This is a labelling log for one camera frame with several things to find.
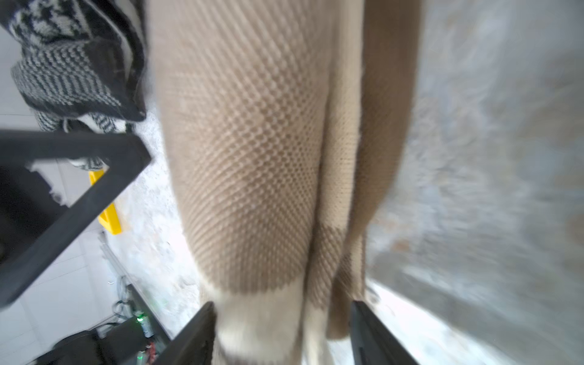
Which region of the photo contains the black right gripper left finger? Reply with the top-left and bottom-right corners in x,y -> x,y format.
155,301 -> 217,365

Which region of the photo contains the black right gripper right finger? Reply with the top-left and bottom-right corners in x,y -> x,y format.
350,301 -> 418,365

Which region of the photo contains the yellow plastic triangle stand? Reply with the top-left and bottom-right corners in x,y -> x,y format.
88,170 -> 123,235

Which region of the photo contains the brown beige plaid scarf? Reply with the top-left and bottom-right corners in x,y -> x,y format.
148,1 -> 422,364

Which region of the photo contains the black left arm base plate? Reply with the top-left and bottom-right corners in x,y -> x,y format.
36,284 -> 172,365

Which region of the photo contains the black white houndstooth scarf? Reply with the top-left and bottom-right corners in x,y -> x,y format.
0,0 -> 149,172

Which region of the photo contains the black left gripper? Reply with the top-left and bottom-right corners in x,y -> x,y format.
1,131 -> 151,308

